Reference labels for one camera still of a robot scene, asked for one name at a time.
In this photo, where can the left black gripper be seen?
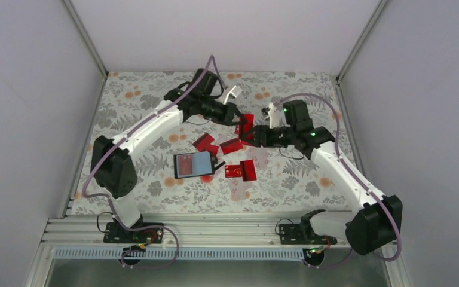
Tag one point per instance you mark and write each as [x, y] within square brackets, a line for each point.
[226, 117]

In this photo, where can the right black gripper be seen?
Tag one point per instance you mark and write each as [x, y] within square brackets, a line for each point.
[259, 131]

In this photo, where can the red card with stripe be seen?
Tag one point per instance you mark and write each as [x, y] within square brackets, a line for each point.
[245, 132]

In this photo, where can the black leather card holder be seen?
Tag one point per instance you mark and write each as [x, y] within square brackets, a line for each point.
[203, 164]

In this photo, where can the red card pile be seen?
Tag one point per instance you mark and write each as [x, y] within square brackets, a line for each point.
[184, 165]

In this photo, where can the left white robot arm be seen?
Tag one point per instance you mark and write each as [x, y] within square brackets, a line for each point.
[112, 162]

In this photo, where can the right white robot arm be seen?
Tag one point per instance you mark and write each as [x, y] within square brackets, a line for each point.
[375, 218]

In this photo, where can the red card black stripe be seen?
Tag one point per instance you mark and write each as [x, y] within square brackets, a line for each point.
[231, 146]

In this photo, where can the red card left pair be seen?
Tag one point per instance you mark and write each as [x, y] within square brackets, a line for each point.
[205, 143]

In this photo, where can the red chip card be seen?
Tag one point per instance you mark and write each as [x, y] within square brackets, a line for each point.
[233, 171]

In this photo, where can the white card red circle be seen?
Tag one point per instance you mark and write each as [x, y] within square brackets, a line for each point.
[207, 179]

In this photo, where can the white floral card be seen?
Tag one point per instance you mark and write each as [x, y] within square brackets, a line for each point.
[239, 190]

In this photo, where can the floral patterned table mat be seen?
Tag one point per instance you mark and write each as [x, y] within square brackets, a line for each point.
[285, 180]

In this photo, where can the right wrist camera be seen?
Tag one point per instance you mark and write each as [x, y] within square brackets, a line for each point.
[295, 112]

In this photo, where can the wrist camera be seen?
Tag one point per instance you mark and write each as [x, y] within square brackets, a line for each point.
[208, 82]
[295, 112]

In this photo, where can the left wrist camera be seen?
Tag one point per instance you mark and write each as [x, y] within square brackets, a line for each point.
[208, 82]

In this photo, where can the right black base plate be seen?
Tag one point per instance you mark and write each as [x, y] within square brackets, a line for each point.
[294, 234]

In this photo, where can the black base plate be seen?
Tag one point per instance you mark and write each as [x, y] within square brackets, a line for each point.
[294, 234]
[114, 233]

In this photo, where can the aluminium rail frame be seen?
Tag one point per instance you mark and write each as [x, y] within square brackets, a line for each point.
[202, 230]

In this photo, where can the grey slotted cable duct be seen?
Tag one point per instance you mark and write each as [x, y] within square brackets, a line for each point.
[159, 253]

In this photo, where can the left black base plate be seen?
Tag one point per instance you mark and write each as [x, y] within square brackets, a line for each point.
[114, 233]

